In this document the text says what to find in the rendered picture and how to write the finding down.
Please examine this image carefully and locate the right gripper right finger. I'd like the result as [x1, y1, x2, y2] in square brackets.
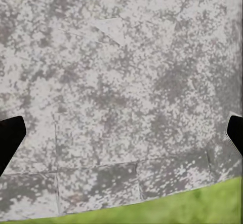
[227, 115, 243, 156]

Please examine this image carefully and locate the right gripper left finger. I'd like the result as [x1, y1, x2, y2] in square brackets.
[0, 115, 26, 177]

